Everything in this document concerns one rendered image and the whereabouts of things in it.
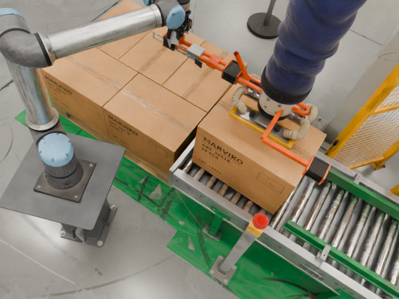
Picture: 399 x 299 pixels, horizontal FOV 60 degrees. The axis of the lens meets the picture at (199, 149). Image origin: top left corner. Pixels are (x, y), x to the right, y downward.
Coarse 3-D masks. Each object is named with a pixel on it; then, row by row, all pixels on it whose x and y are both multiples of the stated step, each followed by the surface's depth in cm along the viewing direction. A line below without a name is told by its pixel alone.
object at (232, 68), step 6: (234, 60) 168; (228, 66) 166; (234, 66) 167; (222, 72) 166; (228, 72) 163; (234, 72) 165; (240, 72) 164; (222, 78) 167; (228, 78) 166; (234, 78) 163
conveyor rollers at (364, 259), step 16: (304, 176) 224; (224, 192) 211; (304, 192) 217; (320, 192) 219; (336, 192) 222; (304, 208) 212; (320, 208) 212; (336, 208) 213; (352, 208) 214; (368, 208) 215; (272, 224) 203; (304, 224) 207; (336, 240) 202; (352, 240) 204; (368, 240) 205; (384, 240) 207; (352, 256) 199; (368, 256) 199; (384, 256) 200; (368, 288) 191
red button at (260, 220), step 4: (256, 216) 152; (260, 216) 152; (264, 216) 153; (252, 220) 153; (256, 220) 151; (260, 220) 152; (264, 220) 152; (256, 224) 150; (260, 224) 151; (264, 224) 151; (260, 228) 151
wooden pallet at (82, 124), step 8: (56, 104) 279; (64, 112) 282; (72, 120) 287; (80, 120) 275; (88, 128) 285; (96, 136) 282; (104, 136) 270; (128, 152) 277; (136, 160) 274; (144, 168) 272; (152, 168) 272; (160, 176) 264; (168, 184) 267
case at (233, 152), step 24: (216, 120) 188; (288, 120) 193; (216, 144) 187; (240, 144) 182; (264, 144) 183; (312, 144) 186; (216, 168) 207; (240, 168) 190; (264, 168) 177; (288, 168) 177; (240, 192) 210; (264, 192) 193; (288, 192) 179
